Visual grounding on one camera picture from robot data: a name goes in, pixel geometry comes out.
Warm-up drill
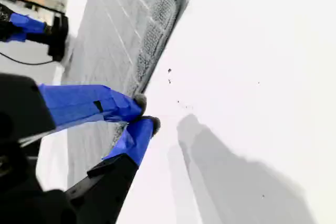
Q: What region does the black camera cable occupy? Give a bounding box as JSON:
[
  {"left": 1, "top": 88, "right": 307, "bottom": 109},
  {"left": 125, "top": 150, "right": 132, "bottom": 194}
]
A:
[{"left": 0, "top": 51, "right": 55, "bottom": 66}]

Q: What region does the black arm camera box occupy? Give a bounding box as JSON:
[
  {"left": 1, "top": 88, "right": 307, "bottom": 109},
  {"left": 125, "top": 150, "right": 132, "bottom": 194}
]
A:
[{"left": 47, "top": 14, "right": 70, "bottom": 62}]

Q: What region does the grey white-striped towel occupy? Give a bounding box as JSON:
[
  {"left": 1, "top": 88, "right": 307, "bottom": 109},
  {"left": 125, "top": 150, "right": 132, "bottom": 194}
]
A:
[{"left": 61, "top": 0, "right": 191, "bottom": 190}]

